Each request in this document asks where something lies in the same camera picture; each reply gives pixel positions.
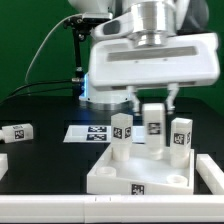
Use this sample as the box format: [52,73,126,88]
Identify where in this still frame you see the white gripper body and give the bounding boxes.
[87,31,221,92]

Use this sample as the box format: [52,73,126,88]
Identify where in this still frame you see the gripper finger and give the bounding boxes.
[166,83,179,114]
[127,86,140,116]

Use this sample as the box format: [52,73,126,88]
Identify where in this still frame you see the white square table top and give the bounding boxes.
[87,144,194,195]

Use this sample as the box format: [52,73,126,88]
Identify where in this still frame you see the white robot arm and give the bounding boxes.
[68,0,220,113]

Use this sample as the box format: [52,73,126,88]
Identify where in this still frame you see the white left obstacle block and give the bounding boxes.
[0,154,8,181]

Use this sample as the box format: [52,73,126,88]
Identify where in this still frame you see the black camera stand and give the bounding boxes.
[63,12,113,82]

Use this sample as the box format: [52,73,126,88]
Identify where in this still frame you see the grey cable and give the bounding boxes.
[24,14,78,94]

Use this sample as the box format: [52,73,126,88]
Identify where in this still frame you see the white marker base plate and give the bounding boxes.
[64,125,145,143]

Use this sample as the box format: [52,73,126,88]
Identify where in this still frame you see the white right obstacle rail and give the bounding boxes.
[196,154,224,195]

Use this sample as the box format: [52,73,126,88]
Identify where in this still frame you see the white obstacle rail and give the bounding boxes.
[196,154,224,195]
[0,195,224,223]

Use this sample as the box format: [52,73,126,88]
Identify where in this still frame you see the black cables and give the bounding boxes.
[0,79,84,107]

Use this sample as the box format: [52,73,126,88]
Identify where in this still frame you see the white front obstacle rail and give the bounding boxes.
[0,195,224,223]

